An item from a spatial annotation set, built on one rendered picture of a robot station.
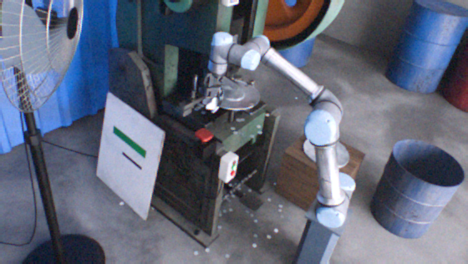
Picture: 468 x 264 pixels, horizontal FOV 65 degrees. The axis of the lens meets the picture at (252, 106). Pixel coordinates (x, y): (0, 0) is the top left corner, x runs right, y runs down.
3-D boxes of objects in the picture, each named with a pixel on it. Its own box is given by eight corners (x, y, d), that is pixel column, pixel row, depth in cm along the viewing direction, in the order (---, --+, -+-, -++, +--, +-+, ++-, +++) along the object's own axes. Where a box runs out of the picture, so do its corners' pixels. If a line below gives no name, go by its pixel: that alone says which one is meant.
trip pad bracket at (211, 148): (214, 169, 180) (217, 137, 169) (200, 179, 173) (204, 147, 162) (205, 163, 182) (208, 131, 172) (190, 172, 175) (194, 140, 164)
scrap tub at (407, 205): (436, 213, 251) (470, 161, 225) (422, 254, 220) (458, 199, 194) (378, 182, 268) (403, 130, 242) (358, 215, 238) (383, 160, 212)
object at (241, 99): (236, 117, 174) (237, 115, 173) (192, 92, 186) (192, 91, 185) (270, 95, 195) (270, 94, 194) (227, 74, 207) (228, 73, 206)
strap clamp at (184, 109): (206, 104, 192) (207, 88, 187) (183, 117, 180) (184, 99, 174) (197, 99, 195) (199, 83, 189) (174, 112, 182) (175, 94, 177)
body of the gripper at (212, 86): (198, 91, 155) (201, 66, 148) (216, 88, 159) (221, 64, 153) (206, 101, 150) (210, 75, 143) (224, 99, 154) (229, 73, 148)
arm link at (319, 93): (353, 101, 151) (261, 26, 152) (348, 113, 142) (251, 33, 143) (335, 118, 157) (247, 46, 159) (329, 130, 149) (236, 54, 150)
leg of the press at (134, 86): (219, 236, 209) (240, 105, 160) (206, 249, 201) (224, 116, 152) (114, 159, 248) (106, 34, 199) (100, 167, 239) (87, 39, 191)
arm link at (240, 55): (266, 46, 143) (241, 37, 146) (254, 56, 134) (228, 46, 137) (261, 63, 148) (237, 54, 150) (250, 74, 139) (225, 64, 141)
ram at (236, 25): (243, 71, 190) (252, 17, 174) (226, 80, 179) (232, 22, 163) (218, 58, 197) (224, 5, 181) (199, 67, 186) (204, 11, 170)
